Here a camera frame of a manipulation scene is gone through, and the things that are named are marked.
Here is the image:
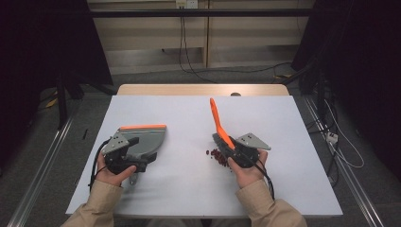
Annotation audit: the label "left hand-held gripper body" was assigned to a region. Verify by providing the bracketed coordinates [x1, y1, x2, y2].
[100, 131, 149, 175]

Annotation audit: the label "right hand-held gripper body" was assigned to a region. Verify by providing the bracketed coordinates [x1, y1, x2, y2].
[231, 132, 272, 169]

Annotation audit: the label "red beans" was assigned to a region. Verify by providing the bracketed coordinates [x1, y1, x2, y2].
[205, 148, 231, 168]

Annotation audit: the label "grey dustpan with orange edge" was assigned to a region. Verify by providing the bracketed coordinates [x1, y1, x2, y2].
[116, 123, 167, 186]

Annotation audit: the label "orange brush with grey bristles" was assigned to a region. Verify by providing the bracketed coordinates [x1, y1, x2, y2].
[209, 96, 238, 159]

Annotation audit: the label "person's right hand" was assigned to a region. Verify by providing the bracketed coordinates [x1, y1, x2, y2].
[227, 148, 269, 189]

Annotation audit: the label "person's left hand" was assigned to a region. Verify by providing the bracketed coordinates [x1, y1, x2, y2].
[95, 153, 138, 187]

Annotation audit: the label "white board table cover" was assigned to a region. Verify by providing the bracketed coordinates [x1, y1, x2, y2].
[65, 95, 344, 219]

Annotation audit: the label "black metal stand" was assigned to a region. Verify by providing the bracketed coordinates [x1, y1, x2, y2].
[56, 70, 117, 131]
[282, 60, 329, 127]

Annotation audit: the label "yellow floor tape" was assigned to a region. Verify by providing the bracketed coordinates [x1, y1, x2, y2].
[44, 96, 60, 109]

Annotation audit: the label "white power plug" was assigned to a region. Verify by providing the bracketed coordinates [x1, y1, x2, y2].
[325, 131, 339, 145]

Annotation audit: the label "dark curtain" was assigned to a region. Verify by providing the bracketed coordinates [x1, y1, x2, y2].
[0, 0, 113, 173]
[290, 0, 401, 173]

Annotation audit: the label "left hand-held gripper black cable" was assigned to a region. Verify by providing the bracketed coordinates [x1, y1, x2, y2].
[88, 138, 112, 191]

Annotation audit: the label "hand-held gripper black cable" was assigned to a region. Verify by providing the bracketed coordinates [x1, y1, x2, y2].
[88, 138, 112, 191]
[254, 160, 276, 201]

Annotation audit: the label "right hand-held gripper black cable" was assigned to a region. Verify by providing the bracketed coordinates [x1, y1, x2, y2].
[254, 160, 276, 201]

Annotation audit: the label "aluminium floor rail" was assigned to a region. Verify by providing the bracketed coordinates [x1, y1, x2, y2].
[7, 114, 77, 227]
[303, 95, 385, 227]

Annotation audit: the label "black hanging wall cable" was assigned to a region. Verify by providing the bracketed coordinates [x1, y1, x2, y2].
[178, 16, 218, 84]

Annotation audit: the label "thin white cable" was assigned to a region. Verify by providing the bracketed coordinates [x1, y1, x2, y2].
[323, 98, 366, 169]

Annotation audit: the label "black horizontal frame bar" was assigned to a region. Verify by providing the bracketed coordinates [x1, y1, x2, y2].
[89, 9, 316, 18]

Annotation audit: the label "white wall socket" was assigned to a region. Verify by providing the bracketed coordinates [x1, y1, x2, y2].
[175, 0, 199, 9]

